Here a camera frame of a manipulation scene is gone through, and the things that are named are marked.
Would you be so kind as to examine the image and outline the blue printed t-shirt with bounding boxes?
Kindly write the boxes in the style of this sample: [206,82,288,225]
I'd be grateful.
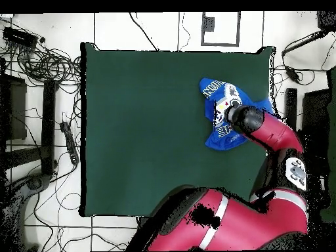
[198,77,274,152]

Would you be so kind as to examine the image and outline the black power adapter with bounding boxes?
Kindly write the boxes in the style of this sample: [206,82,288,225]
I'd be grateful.
[284,65,301,83]

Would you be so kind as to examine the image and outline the black flat panel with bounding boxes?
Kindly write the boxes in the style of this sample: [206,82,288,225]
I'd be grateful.
[301,88,332,148]
[0,74,28,141]

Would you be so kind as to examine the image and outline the dark green table cloth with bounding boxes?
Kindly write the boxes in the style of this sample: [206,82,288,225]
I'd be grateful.
[79,41,276,221]

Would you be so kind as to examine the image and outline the black box device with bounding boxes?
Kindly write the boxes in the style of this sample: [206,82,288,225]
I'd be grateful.
[2,26,39,49]

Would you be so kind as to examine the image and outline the black rod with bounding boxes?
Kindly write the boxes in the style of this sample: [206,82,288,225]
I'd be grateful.
[281,29,329,57]

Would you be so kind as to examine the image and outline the coiled black cables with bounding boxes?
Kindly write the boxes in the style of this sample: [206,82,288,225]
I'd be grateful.
[15,47,82,86]

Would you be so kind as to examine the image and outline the dark grey square patch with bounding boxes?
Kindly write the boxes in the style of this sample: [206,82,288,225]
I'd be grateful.
[202,16,216,33]

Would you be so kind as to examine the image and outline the black power strip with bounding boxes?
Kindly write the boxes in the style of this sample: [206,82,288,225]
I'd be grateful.
[59,121,80,165]

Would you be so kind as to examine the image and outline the grey square floor frame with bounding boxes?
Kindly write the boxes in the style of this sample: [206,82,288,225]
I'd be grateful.
[200,10,241,48]

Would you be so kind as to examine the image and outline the black speckled box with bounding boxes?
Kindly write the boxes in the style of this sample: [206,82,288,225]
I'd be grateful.
[316,10,336,31]

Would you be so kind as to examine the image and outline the grey chair base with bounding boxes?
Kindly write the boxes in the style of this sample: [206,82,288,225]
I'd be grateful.
[26,173,51,191]

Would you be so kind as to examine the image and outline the black stand bar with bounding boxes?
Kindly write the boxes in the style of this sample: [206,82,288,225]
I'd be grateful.
[40,79,59,176]
[284,87,299,131]

